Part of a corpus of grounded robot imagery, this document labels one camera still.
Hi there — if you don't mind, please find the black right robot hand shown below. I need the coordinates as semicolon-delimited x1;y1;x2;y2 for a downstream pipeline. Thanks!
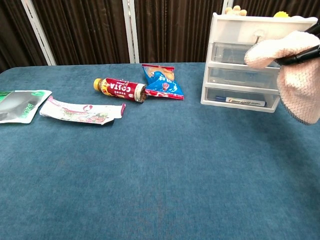
274;21;320;67

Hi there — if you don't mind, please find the pink knitted cloth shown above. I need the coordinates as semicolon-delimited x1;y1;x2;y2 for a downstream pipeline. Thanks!
244;30;320;126

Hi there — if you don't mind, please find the yellow plastic object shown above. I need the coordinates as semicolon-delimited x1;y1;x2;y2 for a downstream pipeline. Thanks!
272;10;291;19

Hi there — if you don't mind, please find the white plastic drawer cabinet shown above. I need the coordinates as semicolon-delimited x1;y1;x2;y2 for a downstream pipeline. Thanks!
200;12;318;114

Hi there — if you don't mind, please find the blue whiteboard marker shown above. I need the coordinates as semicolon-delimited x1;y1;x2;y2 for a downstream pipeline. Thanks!
215;95;268;108

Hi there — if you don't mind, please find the beige plush toy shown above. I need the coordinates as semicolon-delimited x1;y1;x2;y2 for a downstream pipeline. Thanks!
224;5;248;17

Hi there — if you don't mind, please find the blue snack bag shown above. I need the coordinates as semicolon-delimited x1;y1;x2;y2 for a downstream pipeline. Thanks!
141;63;185;101

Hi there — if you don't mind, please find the red Costa coffee bottle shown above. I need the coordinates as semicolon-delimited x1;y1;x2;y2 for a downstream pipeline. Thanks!
93;77;147;104

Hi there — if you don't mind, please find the white pink floral package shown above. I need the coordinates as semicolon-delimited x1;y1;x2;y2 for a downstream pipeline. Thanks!
39;95;127;126

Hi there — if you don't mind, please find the grey green pouch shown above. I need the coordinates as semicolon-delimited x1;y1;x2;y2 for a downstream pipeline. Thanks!
0;89;53;125

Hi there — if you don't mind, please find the white screen frame post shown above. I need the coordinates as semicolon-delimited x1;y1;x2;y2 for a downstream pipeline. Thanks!
121;0;140;64
20;0;57;66
221;0;234;15

